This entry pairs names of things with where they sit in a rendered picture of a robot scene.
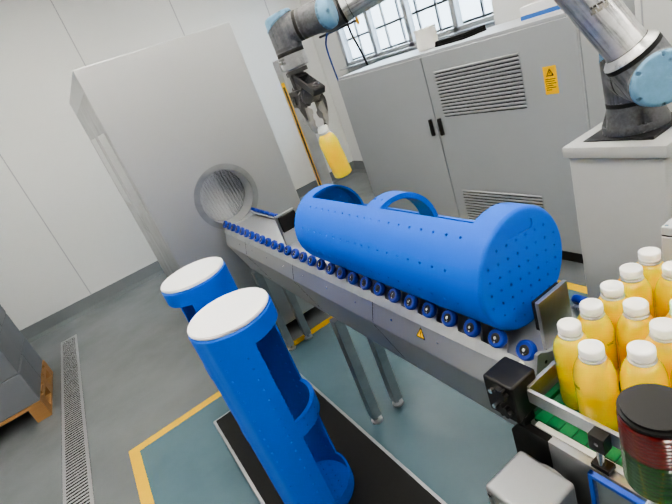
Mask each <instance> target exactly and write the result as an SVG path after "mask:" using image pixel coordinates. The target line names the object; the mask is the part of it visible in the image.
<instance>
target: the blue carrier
mask: <svg viewBox="0 0 672 504"><path fill-rule="evenodd" d="M403 198H405V199H407V200H409V201H410V202H412V203H413V204H414V205H415V207H416V208H417V209H418V211H419V212H416V211H410V210H403V209H397V208H391V207H388V206H389V205H390V204H391V203H393V202H395V201H397V200H399V199H403ZM294 224H295V233H296V236H297V239H298V241H299V243H300V245H301V246H302V247H303V248H304V249H305V250H306V251H307V252H308V253H309V254H311V255H313V256H315V257H318V258H320V259H323V260H325V261H328V262H330V263H333V264H335V265H338V266H340V267H343V268H345V269H348V270H350V271H353V272H356V273H358V274H361V275H363V276H366V277H368V278H371V279H373V280H376V281H378V282H381V283H383V284H386V285H388V286H391V287H393V288H396V289H398V290H401V291H403V292H406V293H408V294H411V295H414V296H416V297H419V298H421V299H424V300H426V301H429V302H431V303H434V304H436V305H439V306H441V307H444V308H446V309H449V310H451V311H454V312H456V313H459V314H461V315H464V316H466V317H469V318H472V319H474V320H477V321H479V322H482V323H484V324H487V325H489V326H492V327H494V328H497V329H500V330H504V331H511V330H517V329H520V328H522V327H524V326H526V325H527V324H529V323H530V322H532V321H533V320H534V314H533V309H532V304H531V302H532V301H533V300H534V299H536V298H537V297H538V296H539V295H540V294H542V293H543V292H544V291H545V290H546V289H548V288H549V287H550V286H551V285H552V284H554V283H555V282H557V281H558V278H559V274H560V269H561V262H562V243H561V237H560V233H559V230H558V227H557V225H556V223H555V221H554V219H553V218H552V216H551V215H550V214H549V213H548V212H547V211H545V210H544V209H543V208H541V207H538V206H535V205H529V204H519V203H509V202H505V203H499V204H496V205H494V206H492V207H490V208H488V209H487V210H485V211H484V212H483V213H482V214H481V215H480V216H479V217H478V218H477V219H476V220H475V221H474V220H468V219H461V218H455V217H448V216H442V215H438V213H437V211H436V209H435V208H434V206H433V205H432V203H431V202H430V201H429V200H428V199H426V198H425V197H424V196H422V195H420V194H417V193H412V192H402V191H389V192H385V193H383V194H381V195H379V196H377V197H375V198H374V199H373V200H372V201H371V202H370V203H369V204H365V203H363V201H362V199H361V198H360V196H359V195H358V194H357V193H356V192H355V191H354V190H352V189H350V188H349V187H346V186H342V185H334V184H325V185H320V186H318V187H315V188H314V189H312V190H311V191H309V192H308V193H307V194H306V195H305V196H304V197H303V199H302V200H301V202H300V204H299V206H298V208H297V211H296V214H295V223H294Z"/></svg>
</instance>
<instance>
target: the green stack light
mask: <svg viewBox="0 0 672 504"><path fill-rule="evenodd" d="M620 449H621V457H622V465H623V473H624V477H625V479H626V481H627V483H628V484H629V485H630V487H631V488H632V489H633V490H634V491H635V492H637V493H638V494H639V495H641V496H642V497H644V498H646V499H647V500H650V501H652V502H654V503H657V504H672V471H666V470H659V469H654V468H651V467H648V466H646V465H643V464H641V463H639V462H638V461H636V460H635V459H633V458H632V457H631V456H630V455H628V453H627V452H626V451H625V450H624V449H623V447H622V445H621V443H620Z"/></svg>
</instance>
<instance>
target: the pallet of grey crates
mask: <svg viewBox="0 0 672 504"><path fill-rule="evenodd" d="M52 398H53V371H52V370H51V369H50V367H49V366H48V365H47V363H46V362H45V361H44V360H42V359H41V358H40V356H39V355H38V354H37V352H36V351H35V350H34V348H33V347H32V346H31V344H30V343H29V342H28V340H27V339H26V338H25V337H24V336H23V334H22V333H21V332H20V330H19V329H18V328H17V327H16V325H15V324H14V323H13V321H12V320H11V319H10V317H9V316H8V315H7V314H6V311H5V310H4V309H3V307H2V306H1V305H0V427H1V426H3V425H5V424H7V423H8V422H10V421H12V420H14V419H15V418H17V417H19V416H20V415H22V414H24V413H26V412H27V411H29V413H30V414H31V415H32V416H33V417H34V419H35V420H36V421H37V422H38V423H39V422H41V421H42V420H44V419H46V418H47V417H49V416H51V415H52Z"/></svg>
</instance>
